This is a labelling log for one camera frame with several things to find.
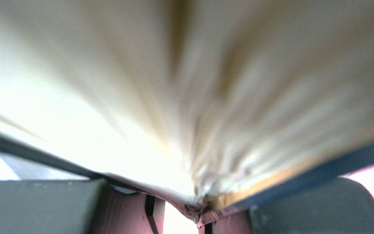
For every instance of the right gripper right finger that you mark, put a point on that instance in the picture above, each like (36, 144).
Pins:
(342, 206)

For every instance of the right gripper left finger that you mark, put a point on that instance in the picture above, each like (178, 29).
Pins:
(76, 207)

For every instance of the blue grey book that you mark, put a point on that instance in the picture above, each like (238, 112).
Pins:
(201, 102)

